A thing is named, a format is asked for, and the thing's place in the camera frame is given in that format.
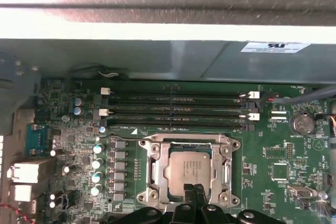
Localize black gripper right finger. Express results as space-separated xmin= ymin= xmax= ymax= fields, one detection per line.
xmin=195 ymin=185 xmax=267 ymax=224

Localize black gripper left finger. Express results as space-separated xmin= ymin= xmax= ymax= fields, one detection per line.
xmin=131 ymin=183 xmax=196 ymax=224

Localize silver CPU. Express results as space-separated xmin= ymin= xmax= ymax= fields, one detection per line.
xmin=162 ymin=142 xmax=215 ymax=198

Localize metal socket cover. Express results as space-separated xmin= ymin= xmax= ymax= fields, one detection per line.
xmin=147 ymin=134 xmax=234 ymax=205

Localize wire locking lever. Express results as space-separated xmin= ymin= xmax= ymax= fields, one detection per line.
xmin=109 ymin=134 xmax=148 ymax=143

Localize CPU socket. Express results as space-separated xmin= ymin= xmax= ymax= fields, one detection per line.
xmin=138 ymin=132 xmax=242 ymax=206

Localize green motherboard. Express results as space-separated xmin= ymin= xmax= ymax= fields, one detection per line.
xmin=34 ymin=76 xmax=336 ymax=224

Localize round coin battery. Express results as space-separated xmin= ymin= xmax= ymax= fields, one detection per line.
xmin=292 ymin=112 xmax=315 ymax=135

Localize metal port block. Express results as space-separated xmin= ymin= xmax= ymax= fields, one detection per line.
xmin=9 ymin=183 xmax=39 ymax=204
xmin=7 ymin=160 xmax=49 ymax=184

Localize black PC case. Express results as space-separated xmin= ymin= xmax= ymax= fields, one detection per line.
xmin=0 ymin=37 xmax=336 ymax=224

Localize white case label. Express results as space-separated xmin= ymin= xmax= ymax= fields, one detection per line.
xmin=240 ymin=41 xmax=312 ymax=54

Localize black plug with coloured wires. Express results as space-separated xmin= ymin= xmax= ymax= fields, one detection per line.
xmin=313 ymin=112 xmax=336 ymax=137

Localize grey wire bundle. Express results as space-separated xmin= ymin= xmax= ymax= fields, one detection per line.
xmin=69 ymin=62 xmax=131 ymax=80

